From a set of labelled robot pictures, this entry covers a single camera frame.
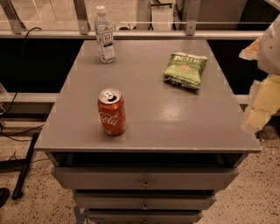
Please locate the grey drawer cabinet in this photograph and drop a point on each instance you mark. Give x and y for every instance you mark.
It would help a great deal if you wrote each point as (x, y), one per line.
(166, 125)

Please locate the green chip bag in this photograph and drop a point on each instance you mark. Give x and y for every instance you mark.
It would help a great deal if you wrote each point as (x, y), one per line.
(185, 70)

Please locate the bottom grey drawer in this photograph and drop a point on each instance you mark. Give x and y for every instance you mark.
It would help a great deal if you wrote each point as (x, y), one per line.
(144, 217)

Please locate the middle grey drawer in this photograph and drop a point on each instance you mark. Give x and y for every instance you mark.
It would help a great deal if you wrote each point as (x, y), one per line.
(144, 200)

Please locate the black stand leg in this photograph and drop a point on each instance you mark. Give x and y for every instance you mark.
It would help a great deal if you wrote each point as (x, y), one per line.
(23, 164)

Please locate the grey drawer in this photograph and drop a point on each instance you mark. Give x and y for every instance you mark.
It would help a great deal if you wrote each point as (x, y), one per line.
(144, 217)
(144, 178)
(144, 200)

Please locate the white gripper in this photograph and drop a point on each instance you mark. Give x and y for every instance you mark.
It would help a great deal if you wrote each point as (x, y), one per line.
(270, 52)

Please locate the metal railing frame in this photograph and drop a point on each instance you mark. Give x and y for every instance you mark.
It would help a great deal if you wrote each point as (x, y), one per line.
(143, 28)

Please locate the red coke can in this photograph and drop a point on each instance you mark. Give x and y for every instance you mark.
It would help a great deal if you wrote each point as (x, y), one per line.
(111, 111)

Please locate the clear plastic water bottle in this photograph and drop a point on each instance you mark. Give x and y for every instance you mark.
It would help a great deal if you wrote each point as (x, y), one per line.
(104, 35)

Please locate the top grey drawer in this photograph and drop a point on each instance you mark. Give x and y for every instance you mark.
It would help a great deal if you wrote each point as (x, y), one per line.
(144, 178)

